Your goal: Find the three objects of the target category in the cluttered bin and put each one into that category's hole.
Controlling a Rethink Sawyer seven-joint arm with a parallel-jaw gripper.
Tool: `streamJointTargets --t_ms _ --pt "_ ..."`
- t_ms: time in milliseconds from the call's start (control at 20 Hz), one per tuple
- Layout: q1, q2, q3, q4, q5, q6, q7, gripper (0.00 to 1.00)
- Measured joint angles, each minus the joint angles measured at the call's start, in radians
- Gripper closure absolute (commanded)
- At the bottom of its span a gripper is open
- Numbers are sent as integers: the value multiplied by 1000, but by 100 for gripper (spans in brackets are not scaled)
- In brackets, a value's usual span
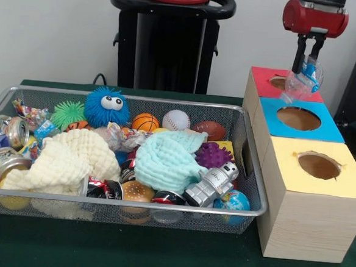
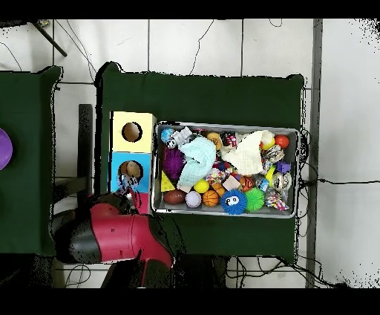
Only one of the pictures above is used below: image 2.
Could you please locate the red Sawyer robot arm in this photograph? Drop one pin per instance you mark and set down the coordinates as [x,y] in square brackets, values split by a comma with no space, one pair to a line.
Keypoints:
[118,234]

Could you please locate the wooden box three holes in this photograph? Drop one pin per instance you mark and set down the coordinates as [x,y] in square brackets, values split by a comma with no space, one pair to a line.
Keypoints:
[145,142]

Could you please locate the mint green waffle cloth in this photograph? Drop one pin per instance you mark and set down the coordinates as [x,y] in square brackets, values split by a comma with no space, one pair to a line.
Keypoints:
[199,160]

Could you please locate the purple spiky ball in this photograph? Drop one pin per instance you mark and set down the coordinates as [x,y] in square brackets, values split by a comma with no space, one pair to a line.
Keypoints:
[173,162]

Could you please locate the silver toy robot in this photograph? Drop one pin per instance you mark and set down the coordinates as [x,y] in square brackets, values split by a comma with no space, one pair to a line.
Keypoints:
[178,138]

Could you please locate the blue globe ball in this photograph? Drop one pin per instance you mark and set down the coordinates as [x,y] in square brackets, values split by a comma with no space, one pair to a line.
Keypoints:
[165,135]

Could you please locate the small white baseball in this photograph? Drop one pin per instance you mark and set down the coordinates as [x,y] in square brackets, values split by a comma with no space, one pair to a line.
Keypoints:
[193,199]

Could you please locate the small brown football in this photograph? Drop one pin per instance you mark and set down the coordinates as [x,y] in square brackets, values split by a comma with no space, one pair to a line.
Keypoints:
[174,196]

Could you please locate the small orange basketball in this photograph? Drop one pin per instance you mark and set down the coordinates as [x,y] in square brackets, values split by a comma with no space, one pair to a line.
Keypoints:
[210,198]

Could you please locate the cream waffle cloth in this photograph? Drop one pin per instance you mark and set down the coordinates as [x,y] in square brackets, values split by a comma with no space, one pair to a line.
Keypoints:
[246,154]

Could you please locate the dark green table cloth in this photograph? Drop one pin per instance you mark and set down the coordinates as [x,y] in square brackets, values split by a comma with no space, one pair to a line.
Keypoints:
[207,98]

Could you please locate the blue fuzzy googly-eye ball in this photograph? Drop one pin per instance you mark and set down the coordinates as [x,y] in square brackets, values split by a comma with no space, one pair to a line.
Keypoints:
[234,202]

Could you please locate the green spiky rubber ball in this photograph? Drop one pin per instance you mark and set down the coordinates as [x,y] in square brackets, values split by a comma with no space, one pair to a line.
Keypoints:
[254,199]

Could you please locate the dark green side table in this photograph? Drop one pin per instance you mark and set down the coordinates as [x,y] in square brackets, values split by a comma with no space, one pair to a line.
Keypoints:
[26,148]

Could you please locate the black tripod leg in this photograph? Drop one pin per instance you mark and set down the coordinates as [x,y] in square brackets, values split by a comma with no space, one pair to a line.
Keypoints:
[50,40]

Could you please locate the purple round object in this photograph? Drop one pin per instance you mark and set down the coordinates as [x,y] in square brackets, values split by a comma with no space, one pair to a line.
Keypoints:
[4,148]

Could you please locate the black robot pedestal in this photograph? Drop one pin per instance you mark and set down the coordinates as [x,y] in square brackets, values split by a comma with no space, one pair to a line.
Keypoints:
[199,273]

